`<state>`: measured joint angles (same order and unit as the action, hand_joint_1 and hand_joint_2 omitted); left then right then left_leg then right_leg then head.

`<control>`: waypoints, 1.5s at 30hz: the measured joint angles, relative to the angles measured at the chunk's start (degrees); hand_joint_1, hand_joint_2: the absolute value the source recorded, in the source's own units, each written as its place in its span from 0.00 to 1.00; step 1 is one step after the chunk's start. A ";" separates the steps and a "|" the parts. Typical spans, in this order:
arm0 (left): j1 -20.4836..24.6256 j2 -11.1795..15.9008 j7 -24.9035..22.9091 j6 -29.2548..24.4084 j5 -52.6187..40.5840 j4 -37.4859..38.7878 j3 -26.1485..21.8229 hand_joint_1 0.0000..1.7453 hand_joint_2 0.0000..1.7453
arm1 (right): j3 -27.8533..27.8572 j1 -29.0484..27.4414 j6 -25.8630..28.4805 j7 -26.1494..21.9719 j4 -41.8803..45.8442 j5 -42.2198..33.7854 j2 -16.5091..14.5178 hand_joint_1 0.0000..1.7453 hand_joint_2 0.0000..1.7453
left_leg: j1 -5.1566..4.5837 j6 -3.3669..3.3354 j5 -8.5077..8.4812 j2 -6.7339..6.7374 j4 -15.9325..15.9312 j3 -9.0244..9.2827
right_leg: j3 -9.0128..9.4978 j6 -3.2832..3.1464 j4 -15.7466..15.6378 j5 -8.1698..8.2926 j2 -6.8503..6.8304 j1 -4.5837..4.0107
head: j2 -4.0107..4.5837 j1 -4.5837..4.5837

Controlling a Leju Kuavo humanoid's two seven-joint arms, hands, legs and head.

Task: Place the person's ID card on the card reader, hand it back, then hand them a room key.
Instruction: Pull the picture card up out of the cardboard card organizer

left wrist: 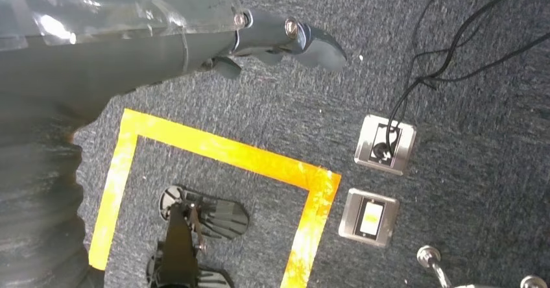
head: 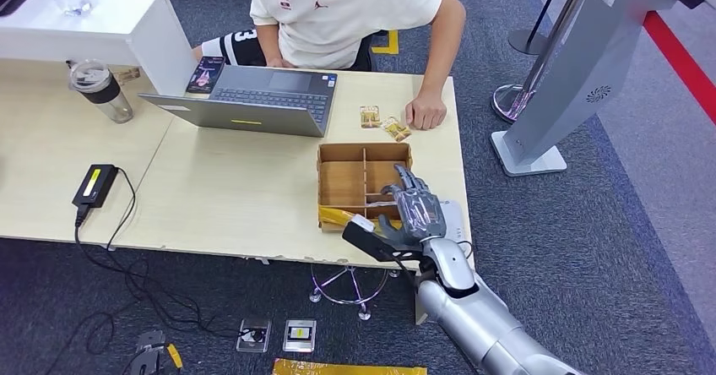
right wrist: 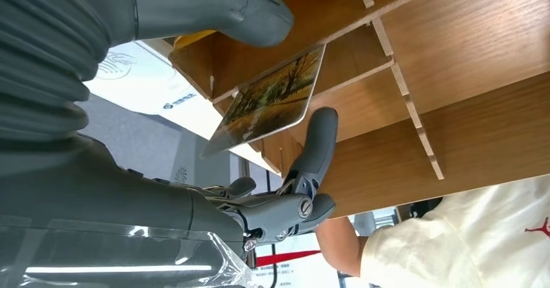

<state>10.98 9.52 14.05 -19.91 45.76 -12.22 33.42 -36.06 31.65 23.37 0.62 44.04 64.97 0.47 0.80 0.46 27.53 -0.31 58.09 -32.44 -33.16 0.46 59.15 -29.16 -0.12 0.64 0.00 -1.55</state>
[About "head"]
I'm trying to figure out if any person's left hand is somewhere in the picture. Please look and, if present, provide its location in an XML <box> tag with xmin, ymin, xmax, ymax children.
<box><xmin>405</xmin><ymin>91</ymin><xmax>448</xmax><ymax>132</ymax></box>

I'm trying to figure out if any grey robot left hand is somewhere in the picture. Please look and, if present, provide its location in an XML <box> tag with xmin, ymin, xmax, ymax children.
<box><xmin>129</xmin><ymin>330</ymin><xmax>169</xmax><ymax>375</ymax></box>

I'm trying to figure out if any gold patterned card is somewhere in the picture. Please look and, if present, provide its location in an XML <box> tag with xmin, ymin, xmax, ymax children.
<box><xmin>381</xmin><ymin>116</ymin><xmax>413</xmax><ymax>143</ymax></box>
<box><xmin>359</xmin><ymin>105</ymin><xmax>383</xmax><ymax>130</ymax></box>

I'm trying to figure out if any person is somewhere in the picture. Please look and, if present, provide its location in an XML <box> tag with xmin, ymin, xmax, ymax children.
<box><xmin>193</xmin><ymin>0</ymin><xmax>467</xmax><ymax>132</ymax></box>

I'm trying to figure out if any grey white card reader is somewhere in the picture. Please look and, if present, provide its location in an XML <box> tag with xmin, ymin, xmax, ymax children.
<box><xmin>440</xmin><ymin>199</ymin><xmax>469</xmax><ymax>253</ymax></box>

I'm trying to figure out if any grey laptop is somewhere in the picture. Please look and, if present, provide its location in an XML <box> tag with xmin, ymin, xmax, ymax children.
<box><xmin>137</xmin><ymin>64</ymin><xmax>339</xmax><ymax>139</ymax></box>

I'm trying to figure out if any black phone with pink screen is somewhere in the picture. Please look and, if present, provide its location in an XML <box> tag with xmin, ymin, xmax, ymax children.
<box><xmin>186</xmin><ymin>55</ymin><xmax>226</xmax><ymax>95</ymax></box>

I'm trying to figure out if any open floor socket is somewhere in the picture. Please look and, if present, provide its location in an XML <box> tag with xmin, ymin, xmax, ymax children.
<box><xmin>236</xmin><ymin>318</ymin><xmax>273</xmax><ymax>353</ymax></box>

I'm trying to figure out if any wooden divided box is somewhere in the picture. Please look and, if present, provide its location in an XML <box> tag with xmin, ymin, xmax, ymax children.
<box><xmin>317</xmin><ymin>141</ymin><xmax>414</xmax><ymax>234</ymax></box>

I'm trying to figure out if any closed floor socket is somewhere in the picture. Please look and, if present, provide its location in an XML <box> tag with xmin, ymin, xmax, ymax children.
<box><xmin>282</xmin><ymin>318</ymin><xmax>317</xmax><ymax>353</ymax></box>

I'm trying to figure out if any grey kiosk stand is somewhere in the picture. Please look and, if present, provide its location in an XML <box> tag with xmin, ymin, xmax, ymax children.
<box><xmin>490</xmin><ymin>0</ymin><xmax>716</xmax><ymax>177</ymax></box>

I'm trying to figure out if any white desk riser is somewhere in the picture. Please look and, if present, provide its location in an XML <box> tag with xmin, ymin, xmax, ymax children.
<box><xmin>0</xmin><ymin>0</ymin><xmax>199</xmax><ymax>97</ymax></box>

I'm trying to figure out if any black power adapter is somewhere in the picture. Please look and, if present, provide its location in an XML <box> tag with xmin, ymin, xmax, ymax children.
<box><xmin>72</xmin><ymin>163</ymin><xmax>120</xmax><ymax>209</ymax></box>

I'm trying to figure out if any clear tumbler with black band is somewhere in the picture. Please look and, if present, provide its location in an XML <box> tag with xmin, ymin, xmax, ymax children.
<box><xmin>68</xmin><ymin>60</ymin><xmax>135</xmax><ymax>124</ymax></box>

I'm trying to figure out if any yellow wrapped package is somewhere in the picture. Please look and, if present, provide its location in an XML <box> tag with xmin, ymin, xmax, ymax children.
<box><xmin>272</xmin><ymin>357</ymin><xmax>429</xmax><ymax>375</ymax></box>

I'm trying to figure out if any chrome stool base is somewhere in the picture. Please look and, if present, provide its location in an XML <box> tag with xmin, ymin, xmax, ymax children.
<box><xmin>309</xmin><ymin>264</ymin><xmax>402</xmax><ymax>322</ymax></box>

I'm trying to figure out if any red barrier belt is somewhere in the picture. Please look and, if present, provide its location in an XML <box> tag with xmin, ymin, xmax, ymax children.
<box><xmin>643</xmin><ymin>10</ymin><xmax>716</xmax><ymax>124</ymax></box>

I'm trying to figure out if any chrome stanchion post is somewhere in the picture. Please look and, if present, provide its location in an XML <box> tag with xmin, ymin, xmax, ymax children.
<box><xmin>491</xmin><ymin>0</ymin><xmax>594</xmax><ymax>124</ymax></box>

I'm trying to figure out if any black stanchion post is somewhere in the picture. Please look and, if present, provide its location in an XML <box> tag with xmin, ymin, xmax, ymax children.
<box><xmin>507</xmin><ymin>0</ymin><xmax>567</xmax><ymax>57</ymax></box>

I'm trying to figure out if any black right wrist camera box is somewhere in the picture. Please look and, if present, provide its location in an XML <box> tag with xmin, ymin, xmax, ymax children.
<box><xmin>341</xmin><ymin>215</ymin><xmax>425</xmax><ymax>264</ymax></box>

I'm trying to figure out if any black power cable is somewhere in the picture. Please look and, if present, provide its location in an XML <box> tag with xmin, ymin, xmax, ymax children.
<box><xmin>41</xmin><ymin>166</ymin><xmax>264</xmax><ymax>375</ymax></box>

